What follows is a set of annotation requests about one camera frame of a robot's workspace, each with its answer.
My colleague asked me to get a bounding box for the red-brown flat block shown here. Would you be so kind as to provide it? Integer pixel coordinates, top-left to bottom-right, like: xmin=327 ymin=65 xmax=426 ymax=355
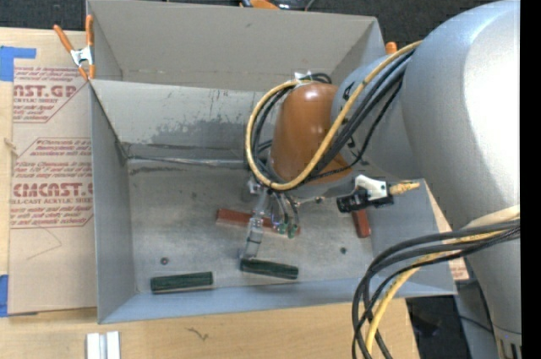
xmin=351 ymin=209 xmax=373 ymax=240
xmin=216 ymin=208 xmax=302 ymax=237

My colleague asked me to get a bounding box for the dark green flat block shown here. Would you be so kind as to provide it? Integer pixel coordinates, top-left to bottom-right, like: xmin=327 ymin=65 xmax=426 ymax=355
xmin=239 ymin=258 xmax=300 ymax=281
xmin=150 ymin=270 xmax=215 ymax=294

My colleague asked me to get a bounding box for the grey metal bin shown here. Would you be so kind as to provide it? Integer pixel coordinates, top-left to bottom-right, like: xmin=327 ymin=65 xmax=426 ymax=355
xmin=85 ymin=0 xmax=460 ymax=325

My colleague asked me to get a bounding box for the brown cardboard board red print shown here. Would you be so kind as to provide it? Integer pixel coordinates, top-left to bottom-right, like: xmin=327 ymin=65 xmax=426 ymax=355
xmin=0 ymin=26 xmax=99 ymax=317

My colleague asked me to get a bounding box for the black cylinder on white bracket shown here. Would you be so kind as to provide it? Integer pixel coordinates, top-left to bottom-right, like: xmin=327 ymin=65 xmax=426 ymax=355
xmin=336 ymin=174 xmax=422 ymax=215

